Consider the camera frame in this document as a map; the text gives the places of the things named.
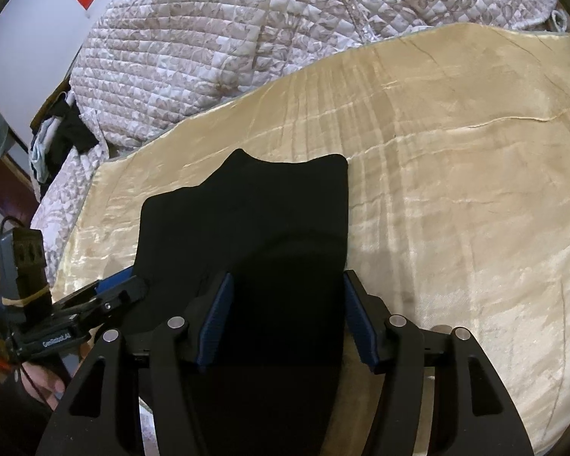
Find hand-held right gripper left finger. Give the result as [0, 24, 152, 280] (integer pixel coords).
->
[35, 272, 236, 456]

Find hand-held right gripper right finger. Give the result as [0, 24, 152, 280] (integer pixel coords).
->
[343, 270, 535, 456]

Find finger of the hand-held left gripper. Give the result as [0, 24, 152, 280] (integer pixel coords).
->
[92, 266, 141, 298]
[52, 278, 149, 331]

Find black pants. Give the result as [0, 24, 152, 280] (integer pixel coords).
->
[138, 148, 350, 456]

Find person's left hand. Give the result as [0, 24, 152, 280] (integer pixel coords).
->
[24, 363, 67, 412]

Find dark wooden furniture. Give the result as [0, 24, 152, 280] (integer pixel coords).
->
[0, 92, 41, 229]

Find pile of clothes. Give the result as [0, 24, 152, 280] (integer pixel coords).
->
[27, 89, 100, 185]

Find beige plush blanket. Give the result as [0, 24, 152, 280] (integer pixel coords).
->
[50, 23, 570, 456]

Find quilted floral bedspread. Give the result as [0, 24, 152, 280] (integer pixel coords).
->
[28, 0, 570, 248]

